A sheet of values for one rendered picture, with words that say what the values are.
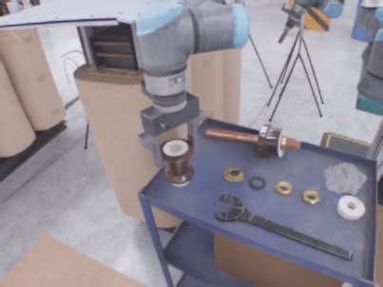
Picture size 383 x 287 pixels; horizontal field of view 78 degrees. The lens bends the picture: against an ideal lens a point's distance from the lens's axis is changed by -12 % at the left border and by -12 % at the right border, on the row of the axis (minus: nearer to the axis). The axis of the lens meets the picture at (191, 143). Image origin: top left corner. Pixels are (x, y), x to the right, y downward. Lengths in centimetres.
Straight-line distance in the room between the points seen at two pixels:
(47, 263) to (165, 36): 57
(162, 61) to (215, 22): 12
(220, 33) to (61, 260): 61
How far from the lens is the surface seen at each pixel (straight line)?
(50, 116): 271
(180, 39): 50
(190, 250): 110
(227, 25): 52
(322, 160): 95
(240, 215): 72
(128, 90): 98
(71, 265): 68
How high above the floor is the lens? 146
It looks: 38 degrees down
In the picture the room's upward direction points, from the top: 5 degrees counter-clockwise
